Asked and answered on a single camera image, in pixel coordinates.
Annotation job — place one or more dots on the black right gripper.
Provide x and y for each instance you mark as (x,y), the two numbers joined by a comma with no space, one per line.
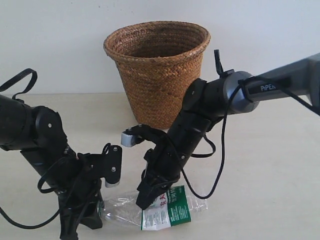
(162,170)

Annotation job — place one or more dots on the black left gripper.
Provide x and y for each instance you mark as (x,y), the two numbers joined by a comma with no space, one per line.
(79,175)

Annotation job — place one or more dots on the clear plastic water bottle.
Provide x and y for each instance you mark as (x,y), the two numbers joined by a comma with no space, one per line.
(175,207)

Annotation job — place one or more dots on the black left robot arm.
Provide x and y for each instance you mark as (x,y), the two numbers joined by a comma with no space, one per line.
(37,133)

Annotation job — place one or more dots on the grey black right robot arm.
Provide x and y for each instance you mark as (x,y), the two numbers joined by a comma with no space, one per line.
(207,103)

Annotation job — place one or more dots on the brown woven wicker basket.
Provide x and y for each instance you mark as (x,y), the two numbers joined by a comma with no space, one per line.
(156,62)

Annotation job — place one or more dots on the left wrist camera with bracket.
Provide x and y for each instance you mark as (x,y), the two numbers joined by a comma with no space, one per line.
(107,165)

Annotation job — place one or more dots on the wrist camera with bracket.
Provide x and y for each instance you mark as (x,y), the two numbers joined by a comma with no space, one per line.
(139,133)
(107,165)

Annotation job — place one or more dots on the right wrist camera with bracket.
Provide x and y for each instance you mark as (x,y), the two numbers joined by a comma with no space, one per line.
(139,133)

